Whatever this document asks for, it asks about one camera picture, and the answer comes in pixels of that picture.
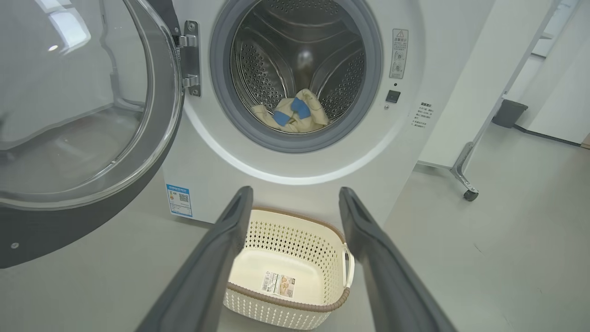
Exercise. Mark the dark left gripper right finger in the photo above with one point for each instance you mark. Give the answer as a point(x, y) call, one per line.
point(392, 286)

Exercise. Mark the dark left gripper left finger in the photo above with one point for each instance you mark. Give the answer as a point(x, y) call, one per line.
point(212, 267)

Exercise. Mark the dark round washer door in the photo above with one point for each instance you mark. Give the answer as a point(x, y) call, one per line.
point(69, 230)

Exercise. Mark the cream garment with blue trim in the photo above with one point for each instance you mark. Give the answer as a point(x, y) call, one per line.
point(313, 115)
point(265, 115)

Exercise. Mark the white washing machine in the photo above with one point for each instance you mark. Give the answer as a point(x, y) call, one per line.
point(392, 157)

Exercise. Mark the black door latch socket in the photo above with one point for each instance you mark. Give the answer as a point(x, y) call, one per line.
point(392, 96)

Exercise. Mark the metal door hinge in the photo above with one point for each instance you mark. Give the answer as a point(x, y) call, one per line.
point(191, 60)

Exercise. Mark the paper basket label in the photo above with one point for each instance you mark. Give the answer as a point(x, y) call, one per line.
point(279, 284)

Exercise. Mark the blue energy label sticker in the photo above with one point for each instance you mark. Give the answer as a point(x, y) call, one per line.
point(179, 200)

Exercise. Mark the cream perforated laundry basket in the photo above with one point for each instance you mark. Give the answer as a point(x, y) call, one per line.
point(295, 240)

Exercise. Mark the black caster wheel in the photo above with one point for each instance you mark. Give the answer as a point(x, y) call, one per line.
point(470, 195)

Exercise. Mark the dark grey floor bin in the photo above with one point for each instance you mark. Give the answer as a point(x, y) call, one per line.
point(509, 113)

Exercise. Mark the white rolling partition stand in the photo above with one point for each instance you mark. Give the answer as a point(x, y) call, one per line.
point(474, 69)

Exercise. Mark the grey warning sticker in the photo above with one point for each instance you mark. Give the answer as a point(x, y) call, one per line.
point(399, 53)

